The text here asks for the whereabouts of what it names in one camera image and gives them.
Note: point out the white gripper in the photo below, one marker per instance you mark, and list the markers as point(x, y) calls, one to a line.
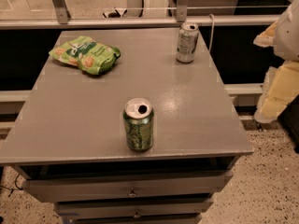
point(288, 36)

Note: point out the top grey drawer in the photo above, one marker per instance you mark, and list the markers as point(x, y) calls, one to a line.
point(131, 186)

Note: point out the metal window rail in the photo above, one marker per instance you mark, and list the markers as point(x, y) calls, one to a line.
point(217, 20)

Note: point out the white green soda can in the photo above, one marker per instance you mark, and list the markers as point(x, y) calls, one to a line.
point(187, 42)

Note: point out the green rice chip bag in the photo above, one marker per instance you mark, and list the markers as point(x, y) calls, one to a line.
point(87, 55)

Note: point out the grey drawer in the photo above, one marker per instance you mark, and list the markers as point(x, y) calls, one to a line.
point(131, 186)
point(135, 207)

